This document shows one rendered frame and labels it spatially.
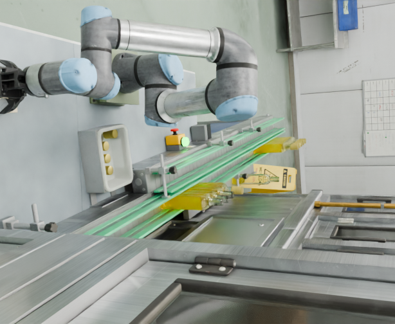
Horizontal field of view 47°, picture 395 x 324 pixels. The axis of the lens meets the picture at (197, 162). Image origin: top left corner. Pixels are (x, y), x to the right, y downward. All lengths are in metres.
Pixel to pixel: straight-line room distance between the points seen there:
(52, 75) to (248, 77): 0.51
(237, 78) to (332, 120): 6.35
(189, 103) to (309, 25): 6.25
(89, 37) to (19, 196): 0.55
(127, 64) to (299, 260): 1.19
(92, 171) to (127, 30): 0.62
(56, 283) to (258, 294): 0.27
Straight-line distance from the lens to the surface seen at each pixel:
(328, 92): 7.53
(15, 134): 1.43
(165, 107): 1.53
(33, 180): 1.48
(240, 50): 1.25
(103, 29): 1.15
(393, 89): 7.42
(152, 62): 1.61
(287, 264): 0.63
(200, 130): 2.34
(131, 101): 1.77
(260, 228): 1.80
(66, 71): 1.04
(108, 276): 0.64
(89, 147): 1.61
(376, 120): 7.47
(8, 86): 1.17
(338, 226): 1.92
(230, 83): 1.24
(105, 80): 1.13
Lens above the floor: 1.80
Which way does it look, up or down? 26 degrees down
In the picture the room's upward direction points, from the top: 89 degrees clockwise
